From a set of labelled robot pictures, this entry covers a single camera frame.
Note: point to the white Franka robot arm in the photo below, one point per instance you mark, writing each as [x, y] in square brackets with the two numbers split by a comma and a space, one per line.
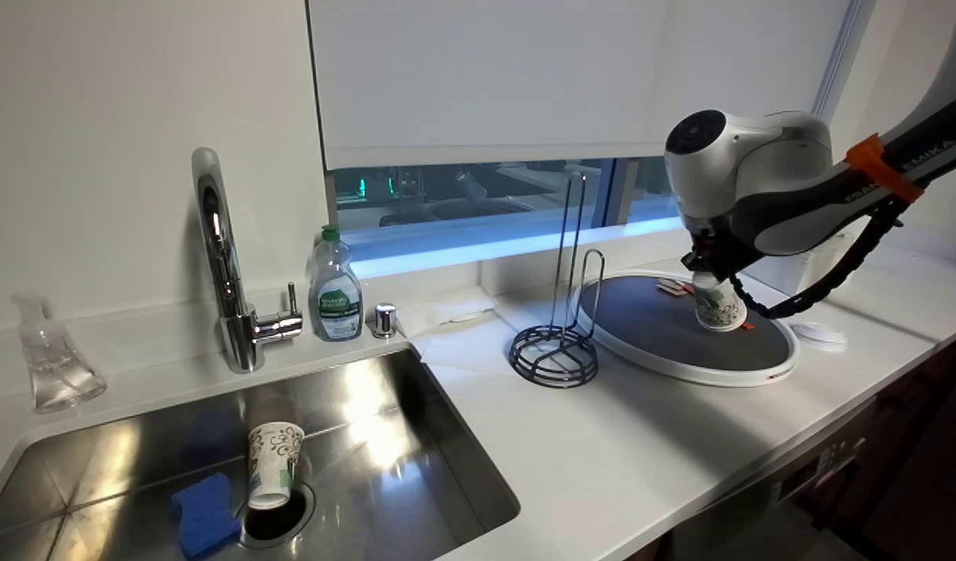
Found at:
[778, 165]

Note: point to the small chrome sink knob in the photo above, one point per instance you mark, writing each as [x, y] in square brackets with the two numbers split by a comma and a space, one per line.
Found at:
[381, 318]

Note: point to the blue sponge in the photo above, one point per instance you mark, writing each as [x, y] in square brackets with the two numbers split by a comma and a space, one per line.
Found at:
[203, 514]

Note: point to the round dark turntable tray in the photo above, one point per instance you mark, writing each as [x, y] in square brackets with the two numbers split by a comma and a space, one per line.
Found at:
[664, 332]

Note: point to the small paper sugar packet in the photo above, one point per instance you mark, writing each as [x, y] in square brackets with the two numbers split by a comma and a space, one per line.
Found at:
[670, 288]

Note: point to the chrome kitchen faucet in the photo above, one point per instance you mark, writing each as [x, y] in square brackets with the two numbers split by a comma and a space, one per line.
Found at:
[230, 281]

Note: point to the stainless steel sink basin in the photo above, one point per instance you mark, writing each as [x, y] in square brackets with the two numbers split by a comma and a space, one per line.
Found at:
[395, 456]

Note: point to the clear dish soap bottle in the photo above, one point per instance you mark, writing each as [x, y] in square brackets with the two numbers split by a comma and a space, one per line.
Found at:
[338, 298]

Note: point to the patterned paper cup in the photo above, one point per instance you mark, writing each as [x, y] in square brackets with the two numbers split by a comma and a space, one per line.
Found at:
[276, 461]

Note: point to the window glass pane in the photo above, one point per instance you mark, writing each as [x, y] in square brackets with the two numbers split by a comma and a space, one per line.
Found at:
[478, 206]

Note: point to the white roller blind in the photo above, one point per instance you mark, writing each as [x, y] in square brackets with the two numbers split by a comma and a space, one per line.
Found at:
[559, 73]

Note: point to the printed white paper cup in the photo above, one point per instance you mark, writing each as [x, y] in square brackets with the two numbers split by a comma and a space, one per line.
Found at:
[722, 305]

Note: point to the clear glass vase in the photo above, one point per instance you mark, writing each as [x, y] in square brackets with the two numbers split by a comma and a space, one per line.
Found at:
[58, 368]

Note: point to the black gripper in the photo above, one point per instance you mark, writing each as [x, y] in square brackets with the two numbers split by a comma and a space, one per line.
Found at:
[716, 246]

